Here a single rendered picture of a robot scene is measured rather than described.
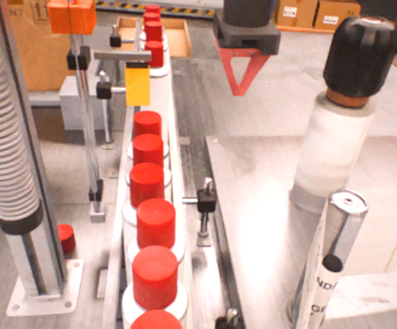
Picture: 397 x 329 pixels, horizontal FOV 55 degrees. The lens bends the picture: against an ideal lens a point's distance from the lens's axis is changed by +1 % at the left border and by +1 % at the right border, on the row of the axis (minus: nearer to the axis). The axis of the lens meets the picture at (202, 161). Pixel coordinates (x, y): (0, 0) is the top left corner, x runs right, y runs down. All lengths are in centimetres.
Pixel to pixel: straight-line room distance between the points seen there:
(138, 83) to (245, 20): 15
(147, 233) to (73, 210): 40
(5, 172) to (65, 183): 48
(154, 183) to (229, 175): 36
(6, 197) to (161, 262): 12
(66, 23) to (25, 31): 58
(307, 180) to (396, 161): 28
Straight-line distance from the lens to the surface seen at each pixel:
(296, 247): 59
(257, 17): 47
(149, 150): 38
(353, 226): 39
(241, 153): 76
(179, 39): 149
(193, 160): 81
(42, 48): 102
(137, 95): 50
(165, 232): 31
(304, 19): 428
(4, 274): 64
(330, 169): 60
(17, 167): 29
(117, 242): 46
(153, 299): 29
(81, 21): 44
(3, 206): 31
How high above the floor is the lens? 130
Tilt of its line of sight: 36 degrees down
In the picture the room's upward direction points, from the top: 5 degrees clockwise
